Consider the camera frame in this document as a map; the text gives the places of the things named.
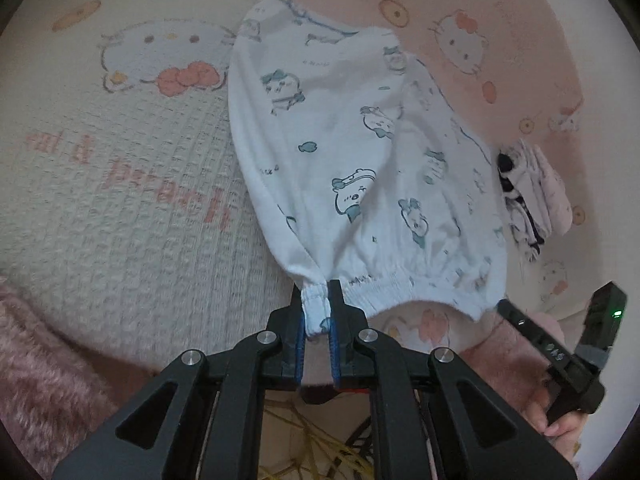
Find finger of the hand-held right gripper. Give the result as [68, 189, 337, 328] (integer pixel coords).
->
[497, 298, 563, 366]

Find gold wire geometric basket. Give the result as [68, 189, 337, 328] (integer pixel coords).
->
[260, 400, 386, 480]

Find person's right hand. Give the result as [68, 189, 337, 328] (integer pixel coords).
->
[521, 394, 587, 440]

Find pink dotted folded garment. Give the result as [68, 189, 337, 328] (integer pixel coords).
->
[520, 142, 573, 236]

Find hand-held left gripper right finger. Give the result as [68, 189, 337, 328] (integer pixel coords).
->
[327, 280, 573, 480]

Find black red slipper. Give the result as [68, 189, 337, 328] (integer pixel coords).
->
[300, 382, 373, 406]

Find person's right leg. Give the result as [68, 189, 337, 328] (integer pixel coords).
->
[457, 312, 593, 463]

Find pink cat print blanket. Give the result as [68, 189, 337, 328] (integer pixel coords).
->
[0, 0, 621, 376]

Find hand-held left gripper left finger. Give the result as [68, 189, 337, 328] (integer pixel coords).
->
[52, 285, 307, 480]

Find white cartoon print pants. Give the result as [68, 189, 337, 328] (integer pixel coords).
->
[227, 0, 508, 338]

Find person's leg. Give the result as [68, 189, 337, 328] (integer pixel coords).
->
[457, 312, 593, 463]
[0, 275, 151, 478]

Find person's left leg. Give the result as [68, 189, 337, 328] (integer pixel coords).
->
[0, 275, 151, 478]

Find dark striped folded garment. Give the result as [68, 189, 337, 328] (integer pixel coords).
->
[495, 152, 546, 261]

